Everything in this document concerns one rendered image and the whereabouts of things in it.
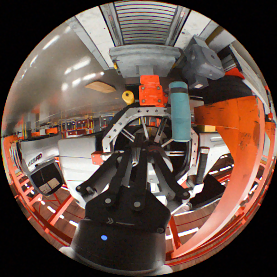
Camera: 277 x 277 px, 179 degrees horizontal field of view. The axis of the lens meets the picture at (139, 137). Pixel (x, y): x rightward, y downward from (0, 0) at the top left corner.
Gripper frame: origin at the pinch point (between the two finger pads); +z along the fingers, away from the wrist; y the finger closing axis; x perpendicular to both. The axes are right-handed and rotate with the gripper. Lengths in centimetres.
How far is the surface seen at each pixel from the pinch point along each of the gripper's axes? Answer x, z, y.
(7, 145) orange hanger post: 3, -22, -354
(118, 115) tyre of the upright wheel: -0.7, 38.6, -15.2
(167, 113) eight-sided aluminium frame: 0.6, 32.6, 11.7
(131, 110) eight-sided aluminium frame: 2.6, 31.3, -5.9
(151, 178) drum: -21.6, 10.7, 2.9
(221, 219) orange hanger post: -51, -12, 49
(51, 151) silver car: -72, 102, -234
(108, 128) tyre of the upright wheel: -7.6, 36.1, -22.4
